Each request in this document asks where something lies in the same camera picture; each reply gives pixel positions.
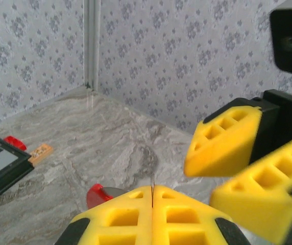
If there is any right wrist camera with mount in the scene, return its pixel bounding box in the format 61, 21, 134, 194
270, 0, 292, 97

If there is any black grey folding chessboard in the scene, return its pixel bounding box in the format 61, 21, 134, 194
0, 129, 36, 209

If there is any small red block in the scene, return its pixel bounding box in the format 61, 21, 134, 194
3, 135, 27, 151

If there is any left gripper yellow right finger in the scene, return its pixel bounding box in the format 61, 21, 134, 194
153, 185, 251, 245

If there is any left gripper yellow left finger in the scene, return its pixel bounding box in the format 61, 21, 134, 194
55, 185, 153, 245

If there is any small orange wooden block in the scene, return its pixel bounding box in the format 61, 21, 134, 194
28, 143, 54, 165

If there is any aluminium frame post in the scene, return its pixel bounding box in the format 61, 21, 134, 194
83, 0, 101, 90

